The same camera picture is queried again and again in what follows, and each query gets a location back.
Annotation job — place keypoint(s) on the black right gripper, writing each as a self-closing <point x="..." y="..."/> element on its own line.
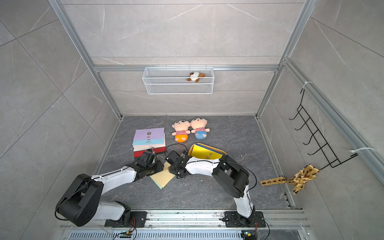
<point x="171" y="170"/>

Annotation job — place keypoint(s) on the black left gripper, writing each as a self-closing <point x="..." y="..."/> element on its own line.
<point x="160" y="166"/>

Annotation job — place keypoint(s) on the tan kraft envelope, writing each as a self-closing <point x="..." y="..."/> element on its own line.
<point x="164" y="174"/>

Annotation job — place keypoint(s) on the yellow envelope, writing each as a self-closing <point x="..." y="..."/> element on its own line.
<point x="206" y="154"/>

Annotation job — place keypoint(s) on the yellow plastic storage box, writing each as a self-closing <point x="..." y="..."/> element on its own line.
<point x="191" y="151"/>

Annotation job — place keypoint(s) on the light green envelope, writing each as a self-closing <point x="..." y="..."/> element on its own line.
<point x="161" y="183"/>

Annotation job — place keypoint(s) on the navy blue envelope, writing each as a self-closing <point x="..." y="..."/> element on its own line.
<point x="211" y="148"/>

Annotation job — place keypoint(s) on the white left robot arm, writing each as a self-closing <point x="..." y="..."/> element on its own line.
<point x="81" y="203"/>

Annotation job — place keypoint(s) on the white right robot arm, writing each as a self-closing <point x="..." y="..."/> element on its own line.
<point x="231" y="176"/>

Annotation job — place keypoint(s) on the cream white envelope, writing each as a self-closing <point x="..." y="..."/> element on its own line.
<point x="144" y="148"/>

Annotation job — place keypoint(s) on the light blue envelope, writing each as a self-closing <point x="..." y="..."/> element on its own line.
<point x="148" y="140"/>

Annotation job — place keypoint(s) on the purple envelope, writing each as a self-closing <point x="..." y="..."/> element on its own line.
<point x="153" y="131"/>

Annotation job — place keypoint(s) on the plush doll blue pants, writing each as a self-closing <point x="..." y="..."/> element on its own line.
<point x="199" y="128"/>

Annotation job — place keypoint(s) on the small brown white plush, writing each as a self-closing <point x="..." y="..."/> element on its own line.
<point x="195" y="77"/>

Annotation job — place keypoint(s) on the yellow patterned cloth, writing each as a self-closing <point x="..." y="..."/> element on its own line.
<point x="299" y="180"/>

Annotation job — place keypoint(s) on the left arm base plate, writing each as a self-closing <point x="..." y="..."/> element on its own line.
<point x="129" y="219"/>

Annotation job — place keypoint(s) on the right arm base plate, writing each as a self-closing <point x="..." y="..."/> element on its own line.
<point x="233" y="219"/>

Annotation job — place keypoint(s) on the white wire mesh basket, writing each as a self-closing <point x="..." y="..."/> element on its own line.
<point x="173" y="80"/>

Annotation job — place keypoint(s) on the metal mounting rail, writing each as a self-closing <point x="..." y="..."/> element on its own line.
<point x="211" y="219"/>

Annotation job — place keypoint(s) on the black wire hook rack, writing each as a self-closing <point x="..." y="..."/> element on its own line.
<point x="316" y="136"/>

